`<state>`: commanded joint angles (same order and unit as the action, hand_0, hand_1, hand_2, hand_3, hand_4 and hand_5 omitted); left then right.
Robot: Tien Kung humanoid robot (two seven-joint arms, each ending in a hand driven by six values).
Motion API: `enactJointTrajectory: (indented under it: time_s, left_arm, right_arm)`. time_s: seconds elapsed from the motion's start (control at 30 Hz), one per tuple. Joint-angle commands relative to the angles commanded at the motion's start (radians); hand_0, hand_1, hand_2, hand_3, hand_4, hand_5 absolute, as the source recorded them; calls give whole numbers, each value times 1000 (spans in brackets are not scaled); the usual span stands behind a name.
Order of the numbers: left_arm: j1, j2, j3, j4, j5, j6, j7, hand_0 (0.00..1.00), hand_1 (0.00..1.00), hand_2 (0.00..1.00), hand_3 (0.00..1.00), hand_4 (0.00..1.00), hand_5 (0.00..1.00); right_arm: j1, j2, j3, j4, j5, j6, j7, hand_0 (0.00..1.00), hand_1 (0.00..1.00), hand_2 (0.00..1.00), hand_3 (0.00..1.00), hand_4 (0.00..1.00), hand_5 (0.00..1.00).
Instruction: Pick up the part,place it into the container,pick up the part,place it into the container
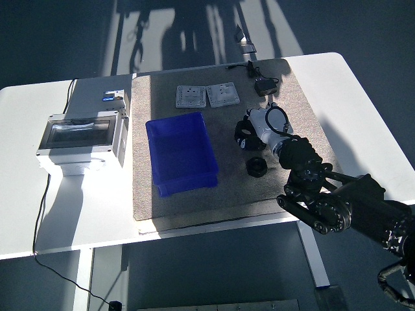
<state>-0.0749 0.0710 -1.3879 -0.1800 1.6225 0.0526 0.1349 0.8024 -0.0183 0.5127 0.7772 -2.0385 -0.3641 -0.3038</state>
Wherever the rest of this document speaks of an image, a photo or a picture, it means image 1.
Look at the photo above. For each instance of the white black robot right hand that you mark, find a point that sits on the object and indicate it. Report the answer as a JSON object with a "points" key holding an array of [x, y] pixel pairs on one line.
{"points": [[259, 121]]}

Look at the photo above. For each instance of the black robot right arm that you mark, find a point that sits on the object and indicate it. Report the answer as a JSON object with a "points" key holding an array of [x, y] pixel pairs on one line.
{"points": [[363, 201]]}

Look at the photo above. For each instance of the blue plastic box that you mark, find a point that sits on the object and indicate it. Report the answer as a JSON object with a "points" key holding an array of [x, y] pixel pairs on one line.
{"points": [[181, 152]]}

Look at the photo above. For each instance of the white distribution box clear lid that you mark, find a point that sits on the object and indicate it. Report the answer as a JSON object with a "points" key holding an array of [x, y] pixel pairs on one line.
{"points": [[81, 142]]}

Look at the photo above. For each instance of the white square socket plate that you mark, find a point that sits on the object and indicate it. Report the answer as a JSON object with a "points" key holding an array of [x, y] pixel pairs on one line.
{"points": [[223, 94], [190, 96]]}

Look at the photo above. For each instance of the grey-brown table mat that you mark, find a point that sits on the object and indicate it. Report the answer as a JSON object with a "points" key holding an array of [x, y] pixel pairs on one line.
{"points": [[227, 194]]}

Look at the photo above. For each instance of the white table leg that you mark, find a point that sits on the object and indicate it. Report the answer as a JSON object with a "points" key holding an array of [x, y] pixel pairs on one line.
{"points": [[314, 256], [82, 282]]}

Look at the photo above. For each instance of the circuit breaker with blue label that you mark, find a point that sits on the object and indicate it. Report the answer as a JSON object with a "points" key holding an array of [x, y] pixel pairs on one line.
{"points": [[111, 95]]}

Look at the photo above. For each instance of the black floor plug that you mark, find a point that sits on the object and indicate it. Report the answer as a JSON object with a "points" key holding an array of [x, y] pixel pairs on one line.
{"points": [[115, 306]]}

